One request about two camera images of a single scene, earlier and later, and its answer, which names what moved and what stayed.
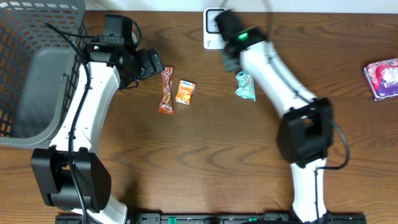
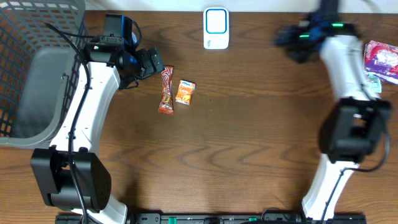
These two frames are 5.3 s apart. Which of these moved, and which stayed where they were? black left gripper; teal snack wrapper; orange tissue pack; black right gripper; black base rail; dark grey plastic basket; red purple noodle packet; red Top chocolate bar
Moved: red purple noodle packet; teal snack wrapper; black right gripper
Stayed: black base rail; black left gripper; orange tissue pack; dark grey plastic basket; red Top chocolate bar
